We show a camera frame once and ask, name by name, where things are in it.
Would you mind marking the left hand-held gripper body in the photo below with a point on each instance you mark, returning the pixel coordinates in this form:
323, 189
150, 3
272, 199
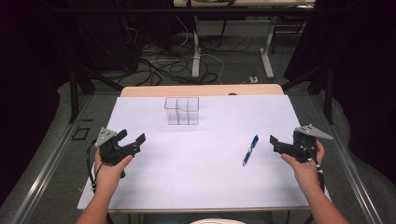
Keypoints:
112, 148

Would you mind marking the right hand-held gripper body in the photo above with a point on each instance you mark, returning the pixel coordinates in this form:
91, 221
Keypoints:
302, 146

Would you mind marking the person's left hand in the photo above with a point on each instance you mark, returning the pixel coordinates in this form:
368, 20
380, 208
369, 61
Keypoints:
109, 174

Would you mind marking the person's right hand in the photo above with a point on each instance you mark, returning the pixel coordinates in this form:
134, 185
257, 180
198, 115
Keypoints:
306, 174

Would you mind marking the blue pen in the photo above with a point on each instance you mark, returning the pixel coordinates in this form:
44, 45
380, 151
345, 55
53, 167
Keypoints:
250, 150

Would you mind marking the clear acrylic organizer box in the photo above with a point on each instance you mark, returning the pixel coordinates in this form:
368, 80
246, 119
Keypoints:
182, 111

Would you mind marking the black metal stand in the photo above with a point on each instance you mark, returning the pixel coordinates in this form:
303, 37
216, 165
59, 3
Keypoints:
74, 96
327, 93

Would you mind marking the white power strip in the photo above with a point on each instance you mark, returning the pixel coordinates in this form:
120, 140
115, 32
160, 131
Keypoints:
253, 79

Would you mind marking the white table cover sheet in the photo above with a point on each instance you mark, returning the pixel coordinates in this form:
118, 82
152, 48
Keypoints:
199, 174

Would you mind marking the dark curtain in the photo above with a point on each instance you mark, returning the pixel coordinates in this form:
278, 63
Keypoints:
364, 77
28, 93

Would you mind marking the person's white clothing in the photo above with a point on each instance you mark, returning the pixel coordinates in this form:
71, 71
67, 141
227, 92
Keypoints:
218, 221

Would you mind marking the white desk with metal legs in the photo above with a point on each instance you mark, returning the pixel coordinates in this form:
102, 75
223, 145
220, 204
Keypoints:
196, 46

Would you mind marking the aluminium floor rail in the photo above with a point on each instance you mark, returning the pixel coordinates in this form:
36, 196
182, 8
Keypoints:
358, 174
46, 168

